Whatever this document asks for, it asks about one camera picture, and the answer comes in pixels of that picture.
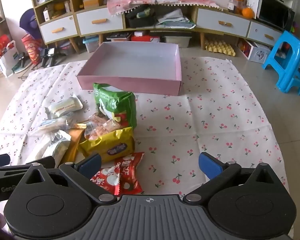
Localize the white dark-print snack packet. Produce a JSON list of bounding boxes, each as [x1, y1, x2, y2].
[[44, 129, 72, 165]]

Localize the large red snack packet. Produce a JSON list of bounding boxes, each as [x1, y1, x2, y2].
[[114, 152, 146, 196]]

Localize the yellow egg tray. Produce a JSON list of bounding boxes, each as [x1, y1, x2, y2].
[[205, 40, 237, 55]]

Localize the wooden media cabinet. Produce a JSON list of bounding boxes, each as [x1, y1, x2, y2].
[[30, 0, 285, 55]]

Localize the green snack bag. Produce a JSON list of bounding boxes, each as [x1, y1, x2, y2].
[[93, 82, 138, 130]]

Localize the blue lidded storage bin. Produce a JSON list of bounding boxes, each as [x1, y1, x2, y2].
[[83, 37, 100, 53]]

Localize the clear bin black tray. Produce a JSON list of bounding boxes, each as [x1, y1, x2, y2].
[[106, 32, 132, 43]]

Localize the purple fabric object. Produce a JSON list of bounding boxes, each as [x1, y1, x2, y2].
[[19, 8, 43, 39]]

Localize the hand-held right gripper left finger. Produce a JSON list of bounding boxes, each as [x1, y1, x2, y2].
[[19, 153, 118, 204]]

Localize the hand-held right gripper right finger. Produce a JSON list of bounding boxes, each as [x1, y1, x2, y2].
[[182, 151, 282, 203]]

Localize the white printed carton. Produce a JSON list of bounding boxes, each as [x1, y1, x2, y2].
[[237, 39, 272, 62]]

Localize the cherry print floor cloth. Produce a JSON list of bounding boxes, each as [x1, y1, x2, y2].
[[0, 56, 288, 232]]

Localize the white shopping bag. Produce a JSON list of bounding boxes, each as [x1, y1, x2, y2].
[[0, 41, 23, 78]]

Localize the translucent storage bin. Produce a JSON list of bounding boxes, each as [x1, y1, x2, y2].
[[162, 35, 192, 48]]

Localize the pink cracker packet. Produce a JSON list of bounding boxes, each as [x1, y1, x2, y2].
[[84, 113, 122, 140]]

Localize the brown cardboard box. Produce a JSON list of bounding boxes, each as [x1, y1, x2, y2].
[[83, 0, 104, 8]]

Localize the clear wafer packet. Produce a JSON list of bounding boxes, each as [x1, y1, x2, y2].
[[37, 117, 68, 133]]

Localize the blue plastic stool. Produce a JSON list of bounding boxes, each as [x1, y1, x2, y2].
[[262, 31, 300, 96]]

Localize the red printed bag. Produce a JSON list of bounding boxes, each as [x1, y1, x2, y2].
[[21, 34, 44, 64]]

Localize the black storage case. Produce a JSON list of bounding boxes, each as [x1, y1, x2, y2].
[[125, 5, 158, 28]]

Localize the pink tasselled cabinet cloth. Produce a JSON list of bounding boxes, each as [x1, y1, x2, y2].
[[107, 0, 225, 14]]

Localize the yellow snack bag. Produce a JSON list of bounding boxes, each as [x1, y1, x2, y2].
[[79, 127, 136, 163]]

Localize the black floor cables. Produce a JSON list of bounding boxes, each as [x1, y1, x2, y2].
[[15, 65, 42, 80]]

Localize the white cream cake packet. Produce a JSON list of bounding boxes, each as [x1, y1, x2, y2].
[[44, 96, 83, 119]]

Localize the white cardboard box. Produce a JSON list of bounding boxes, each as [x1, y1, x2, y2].
[[244, 0, 262, 18]]

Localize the gold snack packet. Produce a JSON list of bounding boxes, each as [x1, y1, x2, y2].
[[62, 123, 87, 166]]

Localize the red cardboard box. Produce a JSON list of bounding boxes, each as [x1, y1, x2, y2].
[[131, 35, 160, 43]]

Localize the white microwave oven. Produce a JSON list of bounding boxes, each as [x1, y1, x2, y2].
[[256, 0, 296, 32]]

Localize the white drawer wooden handle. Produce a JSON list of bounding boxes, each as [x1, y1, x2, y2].
[[197, 7, 251, 37], [76, 7, 124, 36], [247, 21, 283, 47], [39, 15, 78, 44]]

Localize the red gift bag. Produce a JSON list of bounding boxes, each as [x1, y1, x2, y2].
[[0, 34, 12, 58]]

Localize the small red snack packet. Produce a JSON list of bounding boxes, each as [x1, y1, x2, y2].
[[91, 165, 122, 196]]

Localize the clear plastic container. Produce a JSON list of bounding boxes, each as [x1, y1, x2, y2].
[[227, 0, 243, 14]]

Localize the pink cardboard box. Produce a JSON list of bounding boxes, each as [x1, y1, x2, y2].
[[76, 42, 182, 97]]

